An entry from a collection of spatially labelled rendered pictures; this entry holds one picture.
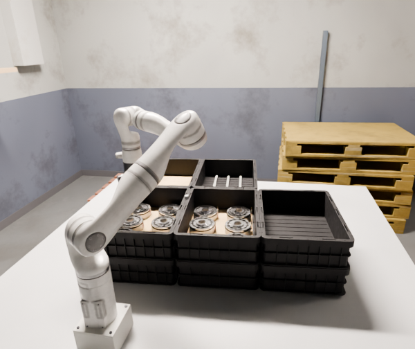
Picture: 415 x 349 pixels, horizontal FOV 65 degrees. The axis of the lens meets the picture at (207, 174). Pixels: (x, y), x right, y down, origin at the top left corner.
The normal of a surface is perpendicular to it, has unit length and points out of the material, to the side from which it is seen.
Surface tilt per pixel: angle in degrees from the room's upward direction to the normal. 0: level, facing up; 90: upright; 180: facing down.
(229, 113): 90
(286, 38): 90
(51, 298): 0
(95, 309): 90
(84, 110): 90
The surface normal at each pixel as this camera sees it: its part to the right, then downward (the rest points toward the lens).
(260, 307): -0.03, -0.93
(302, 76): -0.19, 0.36
